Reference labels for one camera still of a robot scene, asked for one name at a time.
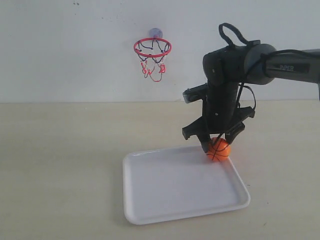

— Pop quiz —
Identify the white rectangular plastic tray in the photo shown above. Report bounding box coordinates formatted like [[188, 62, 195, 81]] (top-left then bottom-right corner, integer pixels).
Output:
[[122, 145, 251, 225]]

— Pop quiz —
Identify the red mini basketball hoop ring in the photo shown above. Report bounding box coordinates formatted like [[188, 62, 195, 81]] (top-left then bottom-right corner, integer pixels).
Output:
[[133, 37, 173, 58]]

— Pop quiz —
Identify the clear suction cup mount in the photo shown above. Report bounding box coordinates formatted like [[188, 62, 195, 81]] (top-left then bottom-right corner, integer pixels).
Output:
[[148, 27, 163, 38]]

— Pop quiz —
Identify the small orange toy basketball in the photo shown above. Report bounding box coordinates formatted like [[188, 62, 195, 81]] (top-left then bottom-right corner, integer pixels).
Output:
[[206, 137, 231, 162]]

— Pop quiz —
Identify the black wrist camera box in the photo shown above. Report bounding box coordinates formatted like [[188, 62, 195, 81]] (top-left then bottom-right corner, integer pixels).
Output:
[[182, 83, 208, 104]]

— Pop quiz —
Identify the hoop net, black white red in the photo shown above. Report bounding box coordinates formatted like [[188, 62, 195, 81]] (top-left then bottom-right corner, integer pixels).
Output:
[[133, 37, 172, 83]]

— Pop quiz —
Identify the black cable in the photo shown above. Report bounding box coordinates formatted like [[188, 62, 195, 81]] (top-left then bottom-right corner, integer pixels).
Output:
[[207, 22, 320, 161]]

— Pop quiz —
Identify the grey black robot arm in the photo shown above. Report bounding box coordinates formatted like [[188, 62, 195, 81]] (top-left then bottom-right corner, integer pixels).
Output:
[[182, 43, 320, 153]]

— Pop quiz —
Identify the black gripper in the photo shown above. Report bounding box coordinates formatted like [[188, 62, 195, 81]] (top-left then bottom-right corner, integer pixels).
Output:
[[182, 82, 255, 153]]

